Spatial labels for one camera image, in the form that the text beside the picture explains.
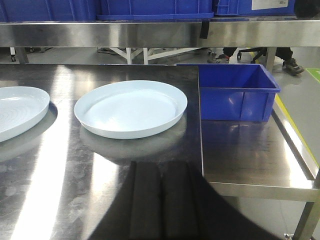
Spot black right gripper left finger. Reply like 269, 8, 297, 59
89, 161, 161, 240

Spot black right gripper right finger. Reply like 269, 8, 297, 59
162, 161, 277, 240

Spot pale blue plate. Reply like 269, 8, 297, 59
74, 80, 188, 140
0, 86, 50, 142

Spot steel side table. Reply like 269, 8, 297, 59
201, 103, 320, 240

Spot blue bin on side table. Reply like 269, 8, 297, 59
186, 63, 281, 122

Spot person legs dark trousers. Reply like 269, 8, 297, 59
207, 47, 305, 76

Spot black tape strip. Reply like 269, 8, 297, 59
199, 21, 210, 39

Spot blue crate with label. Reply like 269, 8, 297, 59
212, 0, 295, 17

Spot blue crate centre right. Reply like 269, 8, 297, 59
97, 0, 214, 21

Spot white paper label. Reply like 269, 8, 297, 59
251, 0, 289, 11

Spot blue crate centre left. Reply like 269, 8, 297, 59
0, 0, 101, 23

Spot white metal frame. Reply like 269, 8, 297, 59
96, 47, 210, 66

